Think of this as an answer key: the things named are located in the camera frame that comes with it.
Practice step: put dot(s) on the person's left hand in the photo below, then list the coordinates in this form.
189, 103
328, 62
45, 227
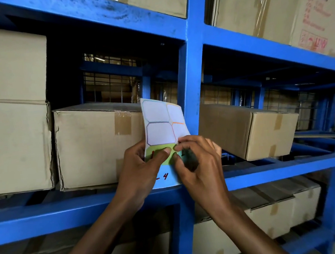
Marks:
136, 177

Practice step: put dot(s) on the person's right hand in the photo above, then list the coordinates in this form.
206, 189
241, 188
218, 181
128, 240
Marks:
203, 174

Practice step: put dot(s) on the person's left thumb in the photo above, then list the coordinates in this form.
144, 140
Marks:
161, 159

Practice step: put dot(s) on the person's right thumb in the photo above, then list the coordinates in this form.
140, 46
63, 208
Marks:
178, 168

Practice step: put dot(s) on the green sticker label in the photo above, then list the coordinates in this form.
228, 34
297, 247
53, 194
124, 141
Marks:
155, 154

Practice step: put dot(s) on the dark marker pen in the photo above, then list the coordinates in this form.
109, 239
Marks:
191, 159

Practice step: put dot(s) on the white sticker label sheet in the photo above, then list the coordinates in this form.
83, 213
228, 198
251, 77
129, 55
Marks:
160, 123

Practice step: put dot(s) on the person's left forearm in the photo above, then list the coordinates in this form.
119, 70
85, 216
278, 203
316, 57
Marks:
92, 241

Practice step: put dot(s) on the person's right forearm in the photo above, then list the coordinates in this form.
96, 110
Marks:
248, 234

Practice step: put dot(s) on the cardboard box with brown tape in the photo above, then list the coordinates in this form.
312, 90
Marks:
220, 242
306, 204
93, 145
270, 215

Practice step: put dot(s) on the long cardboard box with tape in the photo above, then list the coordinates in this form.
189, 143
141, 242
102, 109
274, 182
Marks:
243, 131

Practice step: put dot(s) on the blue metal shelving rack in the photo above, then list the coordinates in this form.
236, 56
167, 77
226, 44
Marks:
190, 71

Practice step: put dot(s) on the large plain cardboard box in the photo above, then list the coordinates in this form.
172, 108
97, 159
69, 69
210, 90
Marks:
9, 62
15, 146

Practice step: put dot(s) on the cardboard box with red print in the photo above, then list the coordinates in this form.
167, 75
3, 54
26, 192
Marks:
262, 8

